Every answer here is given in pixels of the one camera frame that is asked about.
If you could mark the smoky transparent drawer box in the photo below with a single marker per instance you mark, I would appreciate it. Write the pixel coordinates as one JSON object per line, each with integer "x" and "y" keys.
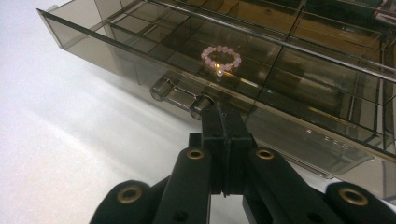
{"x": 342, "y": 18}

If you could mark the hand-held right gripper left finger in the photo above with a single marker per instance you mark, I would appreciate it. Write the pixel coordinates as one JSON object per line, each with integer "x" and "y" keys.
{"x": 218, "y": 161}

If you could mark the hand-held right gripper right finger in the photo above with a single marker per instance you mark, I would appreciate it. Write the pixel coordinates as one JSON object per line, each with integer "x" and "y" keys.
{"x": 238, "y": 161}

